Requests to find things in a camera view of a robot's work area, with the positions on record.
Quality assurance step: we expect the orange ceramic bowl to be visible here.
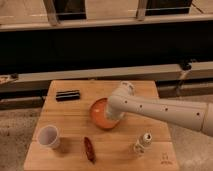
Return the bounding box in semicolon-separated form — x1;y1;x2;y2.
89;98;123;130

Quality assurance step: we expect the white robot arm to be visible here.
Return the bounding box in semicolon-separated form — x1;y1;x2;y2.
106;81;213;137

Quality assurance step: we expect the small white bottle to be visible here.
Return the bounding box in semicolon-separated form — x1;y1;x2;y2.
133;132;152;155

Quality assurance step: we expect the dark red chili pepper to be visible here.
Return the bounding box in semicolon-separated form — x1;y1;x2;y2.
84;137;96;163

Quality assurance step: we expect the black rectangular block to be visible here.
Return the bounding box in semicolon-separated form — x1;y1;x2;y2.
56;90;80;101

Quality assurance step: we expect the white paper cup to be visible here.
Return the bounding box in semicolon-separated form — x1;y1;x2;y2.
36;125;60;149

